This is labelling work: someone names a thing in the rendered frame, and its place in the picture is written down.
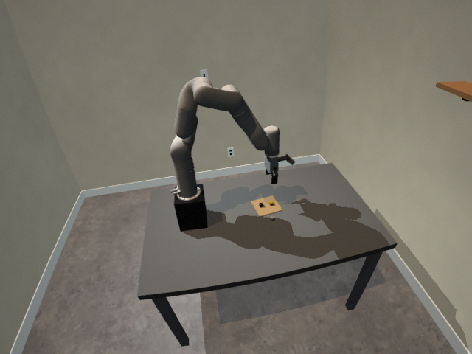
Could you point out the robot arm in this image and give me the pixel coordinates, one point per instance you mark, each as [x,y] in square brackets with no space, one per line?
[199,91]

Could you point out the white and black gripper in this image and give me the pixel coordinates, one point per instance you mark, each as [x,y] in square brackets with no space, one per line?
[271,164]

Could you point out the orange flat mat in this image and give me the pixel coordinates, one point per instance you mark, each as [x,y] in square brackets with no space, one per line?
[266,209]

